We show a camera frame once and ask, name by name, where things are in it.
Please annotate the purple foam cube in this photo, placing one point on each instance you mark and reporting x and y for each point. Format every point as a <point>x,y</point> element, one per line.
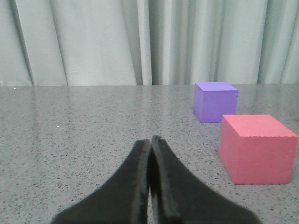
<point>212,100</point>

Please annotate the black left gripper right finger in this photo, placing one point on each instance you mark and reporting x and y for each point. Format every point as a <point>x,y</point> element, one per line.
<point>179,197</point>

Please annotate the grey-green curtain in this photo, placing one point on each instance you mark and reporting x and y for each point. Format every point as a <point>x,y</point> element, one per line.
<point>148,42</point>

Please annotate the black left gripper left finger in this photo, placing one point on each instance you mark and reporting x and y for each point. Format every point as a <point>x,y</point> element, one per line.
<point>122,199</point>

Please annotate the red foam cube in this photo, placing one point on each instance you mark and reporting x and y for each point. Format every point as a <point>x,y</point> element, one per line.
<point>257,149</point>

